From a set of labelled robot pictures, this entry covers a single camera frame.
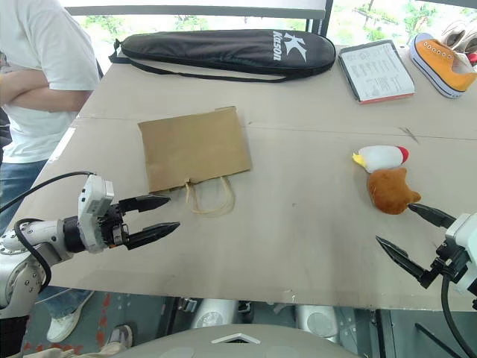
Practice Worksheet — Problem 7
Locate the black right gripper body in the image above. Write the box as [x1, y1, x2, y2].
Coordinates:
[430, 242, 469, 286]

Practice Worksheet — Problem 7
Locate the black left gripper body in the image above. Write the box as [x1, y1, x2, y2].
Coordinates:
[97, 203, 131, 250]

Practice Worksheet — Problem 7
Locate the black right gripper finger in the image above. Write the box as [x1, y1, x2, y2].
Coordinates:
[375, 235, 441, 289]
[406, 203, 457, 230]

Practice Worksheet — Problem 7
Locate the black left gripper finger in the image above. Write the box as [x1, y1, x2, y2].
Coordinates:
[126, 222, 181, 251]
[119, 195, 172, 216]

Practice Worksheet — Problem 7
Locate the brown paper bag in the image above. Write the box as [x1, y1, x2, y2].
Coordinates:
[137, 106, 253, 215]

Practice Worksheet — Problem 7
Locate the black racket bag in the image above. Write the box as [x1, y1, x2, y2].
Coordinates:
[108, 29, 337, 84]

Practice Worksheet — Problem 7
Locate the brown plush toy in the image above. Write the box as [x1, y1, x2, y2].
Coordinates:
[367, 167, 422, 216]

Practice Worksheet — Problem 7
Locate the white chicken plush toy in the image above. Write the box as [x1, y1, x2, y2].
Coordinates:
[352, 145, 410, 174]

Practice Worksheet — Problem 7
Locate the silver robot leg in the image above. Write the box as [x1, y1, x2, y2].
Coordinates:
[296, 304, 340, 339]
[192, 298, 239, 330]

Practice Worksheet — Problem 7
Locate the silver robot torso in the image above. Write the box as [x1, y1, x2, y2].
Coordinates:
[122, 323, 364, 358]

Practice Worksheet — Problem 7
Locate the orange canvas sneaker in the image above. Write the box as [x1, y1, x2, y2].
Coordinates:
[409, 32, 477, 99]

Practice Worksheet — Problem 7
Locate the person in white shirt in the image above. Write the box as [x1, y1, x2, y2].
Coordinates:
[0, 0, 101, 343]

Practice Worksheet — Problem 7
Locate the white instruction booklet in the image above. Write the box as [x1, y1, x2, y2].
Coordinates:
[338, 40, 416, 105]

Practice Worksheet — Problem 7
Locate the beige sneaker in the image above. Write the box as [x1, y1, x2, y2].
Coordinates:
[440, 19, 477, 51]

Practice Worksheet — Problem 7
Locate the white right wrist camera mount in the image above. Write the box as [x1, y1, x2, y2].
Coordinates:
[445, 212, 477, 295]

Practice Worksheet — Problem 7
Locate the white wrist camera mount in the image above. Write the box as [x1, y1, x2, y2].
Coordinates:
[445, 212, 477, 295]
[77, 174, 115, 254]

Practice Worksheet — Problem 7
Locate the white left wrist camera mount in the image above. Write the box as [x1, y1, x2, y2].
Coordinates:
[77, 174, 115, 254]

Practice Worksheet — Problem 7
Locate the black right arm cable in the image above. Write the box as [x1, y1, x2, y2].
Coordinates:
[441, 274, 477, 358]

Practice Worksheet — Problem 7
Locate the black window frame post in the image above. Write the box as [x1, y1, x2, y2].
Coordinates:
[305, 0, 335, 37]

